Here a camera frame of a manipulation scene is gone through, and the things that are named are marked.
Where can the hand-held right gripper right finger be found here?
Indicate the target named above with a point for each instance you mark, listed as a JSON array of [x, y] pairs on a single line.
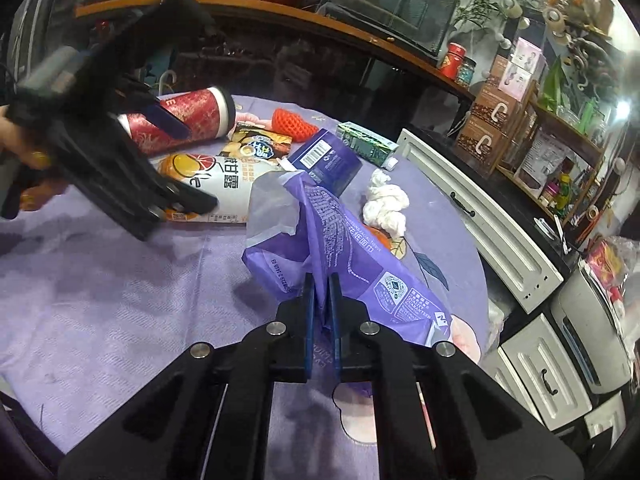
[[335, 325]]

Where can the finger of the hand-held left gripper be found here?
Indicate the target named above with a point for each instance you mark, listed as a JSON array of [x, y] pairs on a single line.
[[197, 202], [167, 121]]

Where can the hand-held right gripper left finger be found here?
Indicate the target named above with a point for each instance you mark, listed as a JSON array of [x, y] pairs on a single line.
[[309, 325]]

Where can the white orange drink bottle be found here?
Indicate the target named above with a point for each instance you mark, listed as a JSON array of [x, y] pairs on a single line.
[[225, 185]]

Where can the red paper cup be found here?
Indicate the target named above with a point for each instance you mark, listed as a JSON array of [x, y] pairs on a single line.
[[200, 115]]

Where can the yellow snack packet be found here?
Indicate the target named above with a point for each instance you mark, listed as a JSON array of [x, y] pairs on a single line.
[[260, 145]]

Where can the purple tissue packet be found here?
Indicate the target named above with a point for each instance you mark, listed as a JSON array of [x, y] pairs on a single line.
[[340, 240]]

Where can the white tissue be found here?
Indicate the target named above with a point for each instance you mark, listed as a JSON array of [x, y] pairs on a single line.
[[385, 205]]

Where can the person's left hand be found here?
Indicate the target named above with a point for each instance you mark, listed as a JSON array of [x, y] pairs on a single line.
[[7, 132]]

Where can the purple printed tablecloth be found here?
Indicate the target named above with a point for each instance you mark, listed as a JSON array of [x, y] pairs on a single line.
[[125, 285]]

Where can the red foam fruit net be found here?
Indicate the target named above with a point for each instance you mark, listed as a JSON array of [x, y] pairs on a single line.
[[292, 122]]

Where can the purple box with barcode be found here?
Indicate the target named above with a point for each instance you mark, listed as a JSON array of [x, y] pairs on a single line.
[[330, 160]]

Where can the wooden sideboard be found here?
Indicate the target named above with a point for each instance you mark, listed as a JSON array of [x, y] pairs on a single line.
[[310, 50]]

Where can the long white desk drawer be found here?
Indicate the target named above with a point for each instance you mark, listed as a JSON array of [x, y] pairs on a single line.
[[480, 220]]

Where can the green drink carton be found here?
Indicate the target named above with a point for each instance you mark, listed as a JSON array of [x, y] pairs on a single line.
[[367, 142]]

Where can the white cabinet drawer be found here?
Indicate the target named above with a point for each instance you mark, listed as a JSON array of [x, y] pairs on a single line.
[[607, 420], [545, 370]]

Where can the brown coffee box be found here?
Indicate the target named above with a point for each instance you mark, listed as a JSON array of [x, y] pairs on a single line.
[[480, 142], [495, 102]]

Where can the white printer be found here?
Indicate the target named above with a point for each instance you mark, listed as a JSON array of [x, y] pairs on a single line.
[[590, 330]]

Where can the red plastic packet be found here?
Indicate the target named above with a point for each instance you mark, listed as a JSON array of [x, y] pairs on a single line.
[[607, 265]]

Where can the glass jar with teal contents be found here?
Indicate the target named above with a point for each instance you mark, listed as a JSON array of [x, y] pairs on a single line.
[[466, 71]]

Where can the red tin can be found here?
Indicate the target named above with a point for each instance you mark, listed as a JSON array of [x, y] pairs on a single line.
[[451, 60]]

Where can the pink white box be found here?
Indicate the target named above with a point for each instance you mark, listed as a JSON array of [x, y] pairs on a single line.
[[527, 52], [517, 80]]

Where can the wooden storage rack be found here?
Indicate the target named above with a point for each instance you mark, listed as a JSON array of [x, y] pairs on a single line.
[[575, 135]]

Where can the green foil packet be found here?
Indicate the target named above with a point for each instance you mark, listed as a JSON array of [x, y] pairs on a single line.
[[556, 85]]

